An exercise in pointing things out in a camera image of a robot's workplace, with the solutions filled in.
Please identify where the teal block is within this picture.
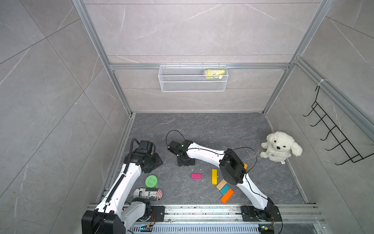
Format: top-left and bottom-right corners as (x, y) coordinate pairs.
(220, 184), (230, 195)

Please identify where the magenta block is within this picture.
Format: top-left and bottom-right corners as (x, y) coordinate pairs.
(191, 173), (202, 179)

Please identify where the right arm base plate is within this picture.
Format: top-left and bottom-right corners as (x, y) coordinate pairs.
(240, 204), (282, 222)

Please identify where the white wire basket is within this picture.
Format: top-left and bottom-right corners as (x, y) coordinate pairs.
(158, 65), (228, 92)

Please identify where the printed can lying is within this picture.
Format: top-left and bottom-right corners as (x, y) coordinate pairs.
(133, 188), (163, 201)

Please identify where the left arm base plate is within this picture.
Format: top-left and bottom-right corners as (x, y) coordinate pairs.
(146, 206), (166, 223)

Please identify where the green lid jar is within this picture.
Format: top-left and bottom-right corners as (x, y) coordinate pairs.
(145, 175), (158, 188)

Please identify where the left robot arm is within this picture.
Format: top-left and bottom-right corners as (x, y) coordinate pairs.
(81, 138), (163, 234)

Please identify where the yellow block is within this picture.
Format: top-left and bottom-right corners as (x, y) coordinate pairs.
(211, 169), (218, 185)

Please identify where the black wall hook rack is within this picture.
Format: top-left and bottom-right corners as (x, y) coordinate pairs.
(303, 86), (374, 166)

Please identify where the tan wooden block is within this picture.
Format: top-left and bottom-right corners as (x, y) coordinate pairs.
(216, 179), (227, 191)

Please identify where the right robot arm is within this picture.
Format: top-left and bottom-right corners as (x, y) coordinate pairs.
(168, 139), (282, 222)

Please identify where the yellow item in basket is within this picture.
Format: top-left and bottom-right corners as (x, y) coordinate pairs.
(203, 69), (226, 80)

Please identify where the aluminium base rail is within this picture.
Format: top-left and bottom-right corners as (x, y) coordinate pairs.
(126, 204), (328, 234)

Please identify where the white plush dog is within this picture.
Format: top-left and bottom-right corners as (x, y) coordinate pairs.
(260, 132), (303, 162)

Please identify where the orange block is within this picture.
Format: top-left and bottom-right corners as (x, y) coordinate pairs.
(220, 189), (234, 204)

